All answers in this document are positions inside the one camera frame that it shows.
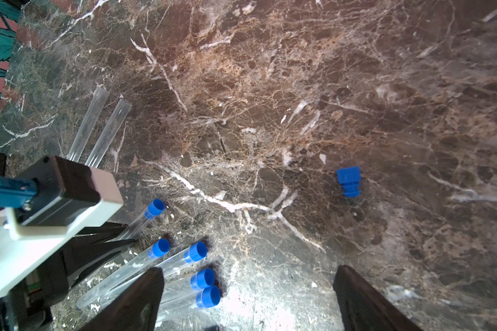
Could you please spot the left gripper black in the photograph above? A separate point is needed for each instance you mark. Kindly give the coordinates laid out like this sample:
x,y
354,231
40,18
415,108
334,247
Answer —
x,y
28,305

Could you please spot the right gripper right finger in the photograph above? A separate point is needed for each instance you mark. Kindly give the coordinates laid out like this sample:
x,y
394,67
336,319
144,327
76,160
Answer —
x,y
362,307

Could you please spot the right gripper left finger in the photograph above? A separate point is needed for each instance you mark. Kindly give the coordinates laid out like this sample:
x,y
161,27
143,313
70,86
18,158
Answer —
x,y
135,309

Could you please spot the clear test tube blue stopper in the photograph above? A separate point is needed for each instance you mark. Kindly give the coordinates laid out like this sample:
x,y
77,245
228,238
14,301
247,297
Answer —
x,y
135,265
188,285
207,298
108,134
140,223
175,265

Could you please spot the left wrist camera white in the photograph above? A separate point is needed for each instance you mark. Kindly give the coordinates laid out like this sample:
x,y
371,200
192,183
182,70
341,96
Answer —
x,y
44,207

